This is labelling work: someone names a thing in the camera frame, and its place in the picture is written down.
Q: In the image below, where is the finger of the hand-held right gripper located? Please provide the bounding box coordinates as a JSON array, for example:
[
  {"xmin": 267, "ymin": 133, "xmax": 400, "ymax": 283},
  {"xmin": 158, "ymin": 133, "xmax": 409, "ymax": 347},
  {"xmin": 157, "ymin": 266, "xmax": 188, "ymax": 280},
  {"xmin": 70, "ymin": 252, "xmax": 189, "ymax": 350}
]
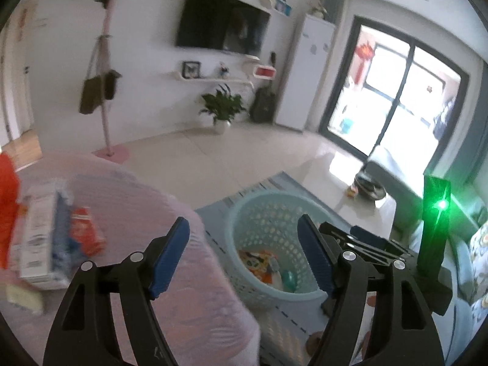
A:
[
  {"xmin": 319, "ymin": 221, "xmax": 397, "ymax": 271},
  {"xmin": 350, "ymin": 225, "xmax": 417, "ymax": 257}
]

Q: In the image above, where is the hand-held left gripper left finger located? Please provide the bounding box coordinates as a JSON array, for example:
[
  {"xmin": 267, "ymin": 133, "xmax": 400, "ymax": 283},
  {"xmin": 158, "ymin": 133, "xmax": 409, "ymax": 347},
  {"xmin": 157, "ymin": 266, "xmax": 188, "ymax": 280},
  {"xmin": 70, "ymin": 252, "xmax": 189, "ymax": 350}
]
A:
[{"xmin": 43, "ymin": 217, "xmax": 190, "ymax": 366}]

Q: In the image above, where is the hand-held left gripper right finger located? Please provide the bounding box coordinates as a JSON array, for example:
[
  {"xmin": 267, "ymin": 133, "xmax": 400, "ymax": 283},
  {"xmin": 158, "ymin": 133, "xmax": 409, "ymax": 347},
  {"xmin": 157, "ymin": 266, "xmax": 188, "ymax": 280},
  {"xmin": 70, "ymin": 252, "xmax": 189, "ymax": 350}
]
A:
[{"xmin": 297, "ymin": 213, "xmax": 446, "ymax": 366}]

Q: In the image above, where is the panda print snack packet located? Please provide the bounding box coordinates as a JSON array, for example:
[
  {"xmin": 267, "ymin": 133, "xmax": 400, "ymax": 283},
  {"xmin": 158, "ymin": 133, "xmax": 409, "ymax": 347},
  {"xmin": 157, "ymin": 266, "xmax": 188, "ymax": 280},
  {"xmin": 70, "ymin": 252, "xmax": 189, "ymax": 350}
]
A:
[{"xmin": 239, "ymin": 250, "xmax": 282, "ymax": 283}]

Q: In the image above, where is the teal plastic basket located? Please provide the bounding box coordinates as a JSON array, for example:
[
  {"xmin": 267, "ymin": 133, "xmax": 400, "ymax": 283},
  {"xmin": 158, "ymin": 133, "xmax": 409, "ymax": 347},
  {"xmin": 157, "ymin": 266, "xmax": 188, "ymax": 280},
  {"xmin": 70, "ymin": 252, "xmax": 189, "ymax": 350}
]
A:
[{"xmin": 228, "ymin": 190, "xmax": 333, "ymax": 310}]

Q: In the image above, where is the round floor appliance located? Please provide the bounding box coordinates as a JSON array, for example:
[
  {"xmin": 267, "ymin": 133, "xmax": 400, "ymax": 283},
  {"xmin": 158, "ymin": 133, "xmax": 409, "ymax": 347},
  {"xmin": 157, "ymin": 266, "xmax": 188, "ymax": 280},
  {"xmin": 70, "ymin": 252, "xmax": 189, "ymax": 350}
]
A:
[{"xmin": 354, "ymin": 173, "xmax": 386, "ymax": 200}]

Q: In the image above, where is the grey green sofa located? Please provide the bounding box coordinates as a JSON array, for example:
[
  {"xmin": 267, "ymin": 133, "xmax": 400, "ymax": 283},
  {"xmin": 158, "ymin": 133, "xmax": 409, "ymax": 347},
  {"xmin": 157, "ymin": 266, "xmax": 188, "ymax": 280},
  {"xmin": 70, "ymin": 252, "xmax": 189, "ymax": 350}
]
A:
[{"xmin": 365, "ymin": 148, "xmax": 488, "ymax": 315}]

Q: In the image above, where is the patterned cushion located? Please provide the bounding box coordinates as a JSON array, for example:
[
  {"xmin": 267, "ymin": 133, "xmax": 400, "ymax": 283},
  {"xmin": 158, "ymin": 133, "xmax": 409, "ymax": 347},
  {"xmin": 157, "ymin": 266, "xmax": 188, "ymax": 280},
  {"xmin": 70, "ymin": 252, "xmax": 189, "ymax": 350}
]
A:
[{"xmin": 468, "ymin": 220, "xmax": 488, "ymax": 315}]

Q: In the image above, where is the red snack packet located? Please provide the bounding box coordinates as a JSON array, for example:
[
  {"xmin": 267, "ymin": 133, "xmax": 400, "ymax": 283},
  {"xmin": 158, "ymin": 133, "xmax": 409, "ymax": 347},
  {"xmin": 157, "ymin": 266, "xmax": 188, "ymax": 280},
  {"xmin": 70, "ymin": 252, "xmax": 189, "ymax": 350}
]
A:
[{"xmin": 70, "ymin": 206, "xmax": 108, "ymax": 257}]

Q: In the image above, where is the clear plastic bottle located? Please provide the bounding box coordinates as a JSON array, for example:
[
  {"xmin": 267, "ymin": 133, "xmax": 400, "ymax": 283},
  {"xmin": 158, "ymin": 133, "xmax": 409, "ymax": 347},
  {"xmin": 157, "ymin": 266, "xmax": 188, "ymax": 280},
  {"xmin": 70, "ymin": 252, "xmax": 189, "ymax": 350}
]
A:
[{"xmin": 52, "ymin": 181, "xmax": 78, "ymax": 277}]

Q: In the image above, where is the tall white carton box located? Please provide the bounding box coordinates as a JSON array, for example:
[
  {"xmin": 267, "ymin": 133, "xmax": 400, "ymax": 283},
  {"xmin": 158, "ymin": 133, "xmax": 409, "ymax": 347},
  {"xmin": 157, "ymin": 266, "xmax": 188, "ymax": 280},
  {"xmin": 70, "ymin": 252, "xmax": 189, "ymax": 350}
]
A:
[{"xmin": 18, "ymin": 192, "xmax": 59, "ymax": 283}]

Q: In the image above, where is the sliding glass door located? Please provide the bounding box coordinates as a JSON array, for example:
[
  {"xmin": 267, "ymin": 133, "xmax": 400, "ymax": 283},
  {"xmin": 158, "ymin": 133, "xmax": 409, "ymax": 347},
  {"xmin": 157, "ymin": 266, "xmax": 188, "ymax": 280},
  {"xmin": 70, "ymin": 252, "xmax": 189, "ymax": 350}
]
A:
[{"xmin": 319, "ymin": 15, "xmax": 470, "ymax": 174}]

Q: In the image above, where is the dark guitar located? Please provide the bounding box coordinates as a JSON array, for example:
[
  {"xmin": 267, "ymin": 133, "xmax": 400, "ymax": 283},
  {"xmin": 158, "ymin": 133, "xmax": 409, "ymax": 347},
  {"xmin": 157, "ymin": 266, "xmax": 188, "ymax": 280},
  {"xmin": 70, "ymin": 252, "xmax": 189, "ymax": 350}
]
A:
[{"xmin": 249, "ymin": 51, "xmax": 278, "ymax": 123}]

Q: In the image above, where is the pale yellow flat item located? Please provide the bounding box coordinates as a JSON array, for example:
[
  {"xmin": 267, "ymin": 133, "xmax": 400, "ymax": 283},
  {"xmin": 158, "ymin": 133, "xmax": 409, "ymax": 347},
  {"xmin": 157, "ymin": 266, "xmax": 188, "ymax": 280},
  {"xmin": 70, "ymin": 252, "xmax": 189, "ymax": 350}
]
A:
[{"xmin": 5, "ymin": 284, "xmax": 43, "ymax": 314}]

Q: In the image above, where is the potted green plant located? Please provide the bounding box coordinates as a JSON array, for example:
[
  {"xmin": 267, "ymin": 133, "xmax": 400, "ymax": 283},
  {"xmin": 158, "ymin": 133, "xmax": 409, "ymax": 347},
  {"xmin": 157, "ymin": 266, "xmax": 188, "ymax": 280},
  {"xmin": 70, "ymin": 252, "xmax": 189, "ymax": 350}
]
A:
[{"xmin": 199, "ymin": 83, "xmax": 247, "ymax": 135}]

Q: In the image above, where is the orange plastic bag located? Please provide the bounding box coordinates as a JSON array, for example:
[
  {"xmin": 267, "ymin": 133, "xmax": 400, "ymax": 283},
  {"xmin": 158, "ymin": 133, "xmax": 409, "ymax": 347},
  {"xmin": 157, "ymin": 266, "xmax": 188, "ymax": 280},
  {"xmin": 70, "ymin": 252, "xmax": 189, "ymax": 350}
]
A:
[{"xmin": 0, "ymin": 152, "xmax": 20, "ymax": 269}]

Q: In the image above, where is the red knot decoration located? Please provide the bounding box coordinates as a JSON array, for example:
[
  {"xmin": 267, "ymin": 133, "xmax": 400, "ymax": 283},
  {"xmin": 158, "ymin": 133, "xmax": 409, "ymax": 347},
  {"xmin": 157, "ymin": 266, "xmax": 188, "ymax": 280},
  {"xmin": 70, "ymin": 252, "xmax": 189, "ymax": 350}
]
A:
[{"xmin": 354, "ymin": 41, "xmax": 377, "ymax": 81}]

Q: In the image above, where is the brown hanging bag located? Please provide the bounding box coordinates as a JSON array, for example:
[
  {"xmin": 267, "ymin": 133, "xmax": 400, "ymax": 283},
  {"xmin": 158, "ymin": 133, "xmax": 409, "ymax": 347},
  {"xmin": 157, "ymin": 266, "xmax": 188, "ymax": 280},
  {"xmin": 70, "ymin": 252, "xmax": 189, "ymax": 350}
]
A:
[{"xmin": 78, "ymin": 38, "xmax": 103, "ymax": 116}]

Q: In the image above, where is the black hanging pouch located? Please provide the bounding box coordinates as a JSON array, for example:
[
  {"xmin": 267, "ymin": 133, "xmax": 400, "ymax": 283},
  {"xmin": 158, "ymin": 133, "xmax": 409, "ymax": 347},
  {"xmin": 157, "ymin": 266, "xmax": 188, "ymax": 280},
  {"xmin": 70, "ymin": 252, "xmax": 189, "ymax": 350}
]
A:
[{"xmin": 102, "ymin": 70, "xmax": 122, "ymax": 100}]

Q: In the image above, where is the pink coat rack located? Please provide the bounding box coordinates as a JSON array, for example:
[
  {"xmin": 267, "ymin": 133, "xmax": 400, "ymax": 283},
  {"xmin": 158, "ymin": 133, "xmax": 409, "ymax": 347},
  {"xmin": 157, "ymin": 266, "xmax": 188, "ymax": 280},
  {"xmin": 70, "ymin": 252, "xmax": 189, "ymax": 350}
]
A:
[{"xmin": 91, "ymin": 0, "xmax": 131, "ymax": 165}]

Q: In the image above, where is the grey curtain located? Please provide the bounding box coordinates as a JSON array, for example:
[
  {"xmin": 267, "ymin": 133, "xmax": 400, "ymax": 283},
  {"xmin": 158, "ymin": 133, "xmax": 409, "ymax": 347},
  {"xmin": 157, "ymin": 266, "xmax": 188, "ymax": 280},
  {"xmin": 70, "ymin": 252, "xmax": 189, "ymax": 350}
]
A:
[{"xmin": 318, "ymin": 0, "xmax": 348, "ymax": 24}]

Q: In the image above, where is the low white wall shelf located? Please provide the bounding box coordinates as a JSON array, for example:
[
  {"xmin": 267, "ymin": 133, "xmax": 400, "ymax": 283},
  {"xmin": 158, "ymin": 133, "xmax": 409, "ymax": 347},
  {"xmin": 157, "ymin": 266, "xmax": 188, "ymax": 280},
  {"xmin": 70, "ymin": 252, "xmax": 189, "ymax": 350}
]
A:
[{"xmin": 169, "ymin": 70, "xmax": 255, "ymax": 85}]

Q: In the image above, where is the black picture frame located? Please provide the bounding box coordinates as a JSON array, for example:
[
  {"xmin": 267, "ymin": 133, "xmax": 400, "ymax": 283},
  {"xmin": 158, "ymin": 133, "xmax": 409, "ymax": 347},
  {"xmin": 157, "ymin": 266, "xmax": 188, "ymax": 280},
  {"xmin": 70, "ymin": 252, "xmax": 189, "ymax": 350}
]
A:
[{"xmin": 182, "ymin": 60, "xmax": 202, "ymax": 80}]

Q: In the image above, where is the wall television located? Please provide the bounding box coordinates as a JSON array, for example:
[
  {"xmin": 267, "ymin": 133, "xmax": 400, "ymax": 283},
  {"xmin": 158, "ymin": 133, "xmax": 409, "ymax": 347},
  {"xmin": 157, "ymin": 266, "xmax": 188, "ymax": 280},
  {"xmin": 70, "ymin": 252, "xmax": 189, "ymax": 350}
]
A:
[{"xmin": 175, "ymin": 0, "xmax": 271, "ymax": 56}]

